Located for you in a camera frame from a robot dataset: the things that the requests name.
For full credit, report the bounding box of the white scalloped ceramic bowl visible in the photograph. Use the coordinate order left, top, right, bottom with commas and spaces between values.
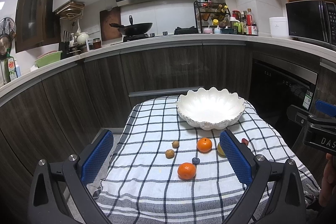
175, 87, 245, 131

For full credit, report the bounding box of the red grape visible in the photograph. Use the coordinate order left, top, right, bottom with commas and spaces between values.
241, 138, 249, 146

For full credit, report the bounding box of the white rice cooker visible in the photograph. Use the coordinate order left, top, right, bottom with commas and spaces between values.
269, 17, 289, 39

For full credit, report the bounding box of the orange mandarin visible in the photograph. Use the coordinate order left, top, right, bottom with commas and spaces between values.
197, 138, 213, 153
178, 162, 197, 180

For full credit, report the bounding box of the white teapot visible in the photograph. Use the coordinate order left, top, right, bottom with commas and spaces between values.
76, 32, 89, 45

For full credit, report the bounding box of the person's right hand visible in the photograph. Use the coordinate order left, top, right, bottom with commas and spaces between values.
319, 153, 335, 207

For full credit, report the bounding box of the red sauce bottle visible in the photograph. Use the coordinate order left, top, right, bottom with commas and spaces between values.
246, 8, 253, 26

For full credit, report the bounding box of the blue checked white cloth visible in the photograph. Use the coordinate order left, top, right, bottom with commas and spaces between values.
86, 94, 321, 224

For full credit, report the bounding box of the green apple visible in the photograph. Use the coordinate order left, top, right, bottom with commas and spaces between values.
217, 143, 226, 157

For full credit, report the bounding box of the wooden cutting board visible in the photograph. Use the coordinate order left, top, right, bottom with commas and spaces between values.
99, 6, 122, 42

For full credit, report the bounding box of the brown longan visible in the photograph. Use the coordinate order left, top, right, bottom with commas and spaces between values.
165, 149, 175, 159
172, 140, 179, 148

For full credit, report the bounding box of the yellow lid jar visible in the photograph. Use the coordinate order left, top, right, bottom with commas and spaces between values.
213, 19, 219, 26

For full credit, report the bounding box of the blueberry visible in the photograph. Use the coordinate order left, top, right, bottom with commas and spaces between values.
192, 157, 200, 165

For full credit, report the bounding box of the green dish soap bottle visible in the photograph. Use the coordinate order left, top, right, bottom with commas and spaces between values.
5, 52, 18, 83

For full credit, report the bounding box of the built-in black dishwasher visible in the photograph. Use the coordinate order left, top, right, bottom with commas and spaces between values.
248, 53, 318, 137

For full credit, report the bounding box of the black wok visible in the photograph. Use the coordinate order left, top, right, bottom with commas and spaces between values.
109, 15, 153, 36

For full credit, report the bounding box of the black microwave oven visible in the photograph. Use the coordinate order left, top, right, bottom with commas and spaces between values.
285, 0, 335, 46

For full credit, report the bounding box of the black spice rack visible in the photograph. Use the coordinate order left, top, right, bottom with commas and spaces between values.
193, 0, 232, 34

